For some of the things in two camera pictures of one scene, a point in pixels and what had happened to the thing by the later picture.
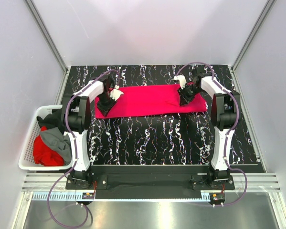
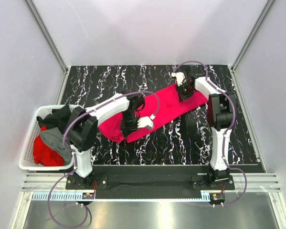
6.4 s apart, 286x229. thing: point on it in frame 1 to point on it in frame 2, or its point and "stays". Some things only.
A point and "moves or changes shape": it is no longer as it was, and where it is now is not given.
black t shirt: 54,120 stays
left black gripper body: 105,100 to 129,121
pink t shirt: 151,99 moves or changes shape
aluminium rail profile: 247,182 stays
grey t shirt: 60,142 stays
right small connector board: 218,196 stays
